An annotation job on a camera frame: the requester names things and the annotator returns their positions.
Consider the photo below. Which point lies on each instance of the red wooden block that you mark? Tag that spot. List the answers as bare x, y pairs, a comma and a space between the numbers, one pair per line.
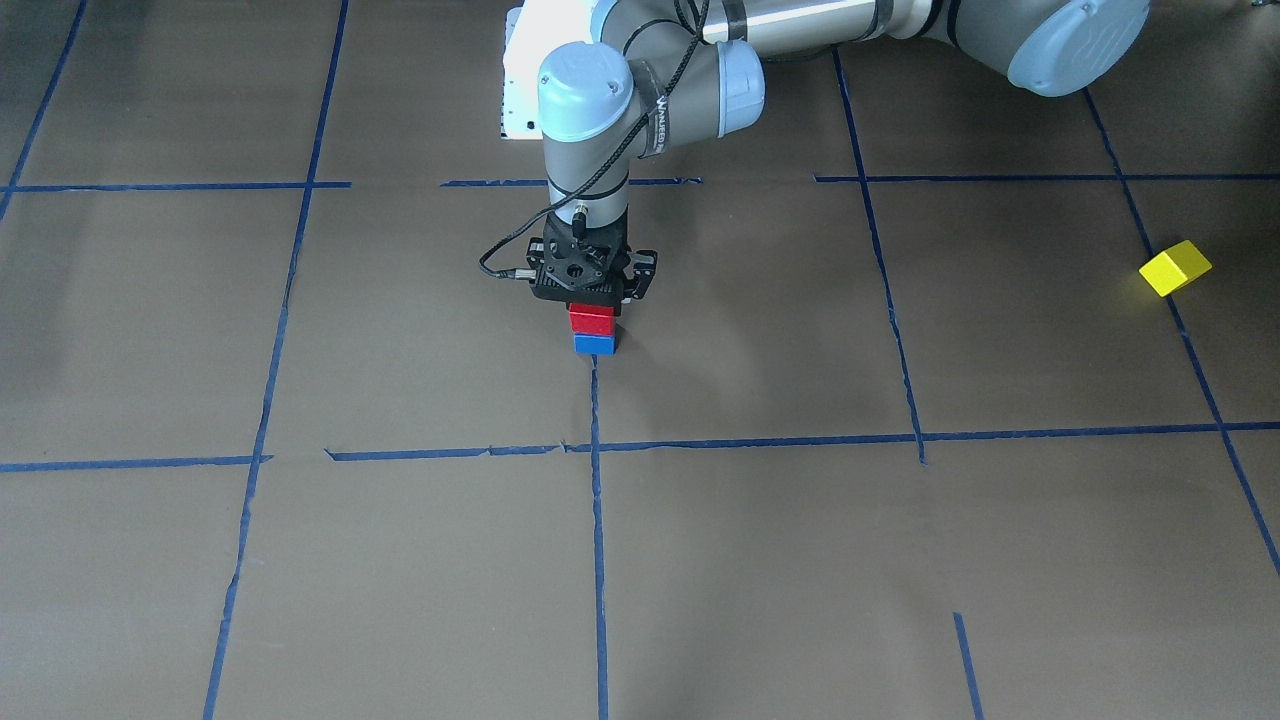
595, 320

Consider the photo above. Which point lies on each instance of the white mounting pillar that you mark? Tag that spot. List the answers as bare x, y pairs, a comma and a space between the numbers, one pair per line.
533, 30

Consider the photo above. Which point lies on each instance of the yellow wooden block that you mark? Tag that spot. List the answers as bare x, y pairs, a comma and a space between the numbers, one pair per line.
1174, 268

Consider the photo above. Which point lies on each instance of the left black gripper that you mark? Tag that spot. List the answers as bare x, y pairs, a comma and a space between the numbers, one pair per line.
641, 273

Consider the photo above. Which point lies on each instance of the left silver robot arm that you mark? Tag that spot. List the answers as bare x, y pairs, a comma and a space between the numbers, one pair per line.
605, 83

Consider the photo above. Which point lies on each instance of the blue wooden block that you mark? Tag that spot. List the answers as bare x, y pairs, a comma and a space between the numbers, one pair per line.
595, 344

